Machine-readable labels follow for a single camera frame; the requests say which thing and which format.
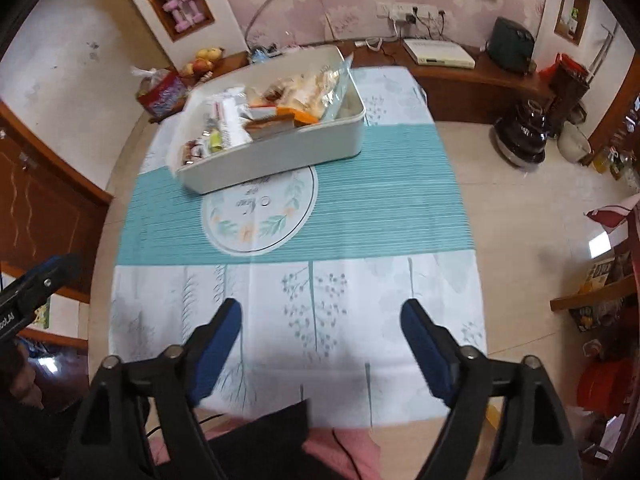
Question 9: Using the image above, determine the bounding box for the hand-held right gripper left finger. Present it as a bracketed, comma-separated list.
[62, 297, 243, 480]

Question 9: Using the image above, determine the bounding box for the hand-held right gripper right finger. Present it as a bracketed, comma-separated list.
[400, 298, 583, 480]

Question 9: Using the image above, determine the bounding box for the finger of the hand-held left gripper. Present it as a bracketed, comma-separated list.
[27, 254, 76, 273]
[0, 260, 83, 311]

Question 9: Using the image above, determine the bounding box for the clear red dates packet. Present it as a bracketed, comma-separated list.
[180, 139, 207, 167]

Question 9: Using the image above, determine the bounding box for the white plastic storage bin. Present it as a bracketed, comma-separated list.
[170, 44, 366, 195]

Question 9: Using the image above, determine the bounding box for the white red-striped snack packet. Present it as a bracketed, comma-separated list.
[207, 87, 253, 147]

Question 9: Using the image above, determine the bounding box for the red orange snack packet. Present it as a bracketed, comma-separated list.
[247, 112, 296, 136]

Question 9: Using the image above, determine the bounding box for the white orange snack pouch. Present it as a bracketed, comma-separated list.
[272, 102, 321, 126]

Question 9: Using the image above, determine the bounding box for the clear rice cracker packet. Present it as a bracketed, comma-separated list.
[280, 72, 321, 103]

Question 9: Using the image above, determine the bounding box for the blue clear bread packet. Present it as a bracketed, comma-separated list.
[300, 55, 354, 123]

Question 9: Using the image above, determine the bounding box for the person's left hand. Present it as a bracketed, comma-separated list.
[0, 342, 46, 411]

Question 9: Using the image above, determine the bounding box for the brown wooden door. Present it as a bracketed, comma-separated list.
[0, 102, 113, 306]

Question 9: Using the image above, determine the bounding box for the black cloth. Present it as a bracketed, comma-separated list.
[200, 399, 351, 480]

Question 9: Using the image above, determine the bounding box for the pink fleece clothing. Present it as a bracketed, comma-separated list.
[150, 425, 381, 480]

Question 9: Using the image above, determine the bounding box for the round leaf-print placemat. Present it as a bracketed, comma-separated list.
[201, 162, 319, 257]

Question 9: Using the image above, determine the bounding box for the table with patterned tablecloth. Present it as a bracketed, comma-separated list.
[107, 65, 488, 428]

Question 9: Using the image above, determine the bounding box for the wooden shelf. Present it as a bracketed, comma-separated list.
[550, 275, 640, 313]

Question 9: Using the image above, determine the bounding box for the red plastic stool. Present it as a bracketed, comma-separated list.
[575, 360, 636, 418]

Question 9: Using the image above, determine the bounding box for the red blue snack bag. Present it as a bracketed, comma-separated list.
[131, 66, 190, 121]

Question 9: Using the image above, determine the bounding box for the red white cloth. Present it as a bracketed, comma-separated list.
[585, 192, 640, 233]

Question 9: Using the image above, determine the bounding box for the fruit bowl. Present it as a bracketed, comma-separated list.
[180, 47, 226, 79]

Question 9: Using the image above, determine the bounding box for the white bucket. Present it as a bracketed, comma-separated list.
[556, 122, 593, 163]

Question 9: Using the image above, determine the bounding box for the wooden television cabinet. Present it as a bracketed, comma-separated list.
[150, 37, 556, 126]

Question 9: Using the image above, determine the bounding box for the white set-top box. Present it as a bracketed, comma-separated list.
[402, 37, 476, 68]

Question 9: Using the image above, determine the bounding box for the dark green air fryer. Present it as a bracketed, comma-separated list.
[487, 16, 536, 73]

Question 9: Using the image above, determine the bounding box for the metal rod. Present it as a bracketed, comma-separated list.
[587, 25, 616, 86]

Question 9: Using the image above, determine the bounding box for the black television cable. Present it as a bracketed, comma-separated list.
[245, 0, 281, 51]

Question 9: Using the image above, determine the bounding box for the white wall socket strip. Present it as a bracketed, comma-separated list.
[376, 2, 446, 23]

